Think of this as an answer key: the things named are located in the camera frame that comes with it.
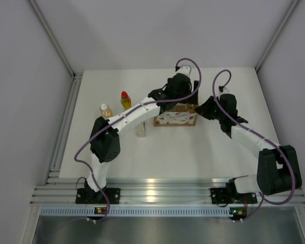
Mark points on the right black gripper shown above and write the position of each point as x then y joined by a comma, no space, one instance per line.
204,109

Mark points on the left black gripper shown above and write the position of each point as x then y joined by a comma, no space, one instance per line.
187,89

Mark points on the burlap watermelon canvas bag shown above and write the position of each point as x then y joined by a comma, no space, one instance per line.
177,116

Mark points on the grey cap clear bottle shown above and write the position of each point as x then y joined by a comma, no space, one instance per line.
140,130

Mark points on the red cap yellow bottle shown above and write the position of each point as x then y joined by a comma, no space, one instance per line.
125,100

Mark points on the white cap amber bottle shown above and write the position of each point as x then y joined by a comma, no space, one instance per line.
106,111

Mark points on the white cap clear bottle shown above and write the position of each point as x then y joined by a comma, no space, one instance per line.
191,108

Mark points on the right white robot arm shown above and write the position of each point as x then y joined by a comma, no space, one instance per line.
277,166

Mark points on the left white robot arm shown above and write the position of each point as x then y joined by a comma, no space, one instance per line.
106,146

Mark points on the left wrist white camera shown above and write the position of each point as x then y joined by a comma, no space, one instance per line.
184,69

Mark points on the wrist white camera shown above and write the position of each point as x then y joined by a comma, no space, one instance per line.
184,69
223,90

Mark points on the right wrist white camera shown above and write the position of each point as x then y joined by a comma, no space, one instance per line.
223,90

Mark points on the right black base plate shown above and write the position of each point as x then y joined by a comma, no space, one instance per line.
222,197

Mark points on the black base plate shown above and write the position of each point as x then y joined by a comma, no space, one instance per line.
89,196
222,197

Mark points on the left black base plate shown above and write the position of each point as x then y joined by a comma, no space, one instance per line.
89,196

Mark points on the aluminium extrusion rail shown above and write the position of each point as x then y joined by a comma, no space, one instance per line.
134,191

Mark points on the white slotted cable duct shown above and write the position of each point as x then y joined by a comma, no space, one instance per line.
137,211

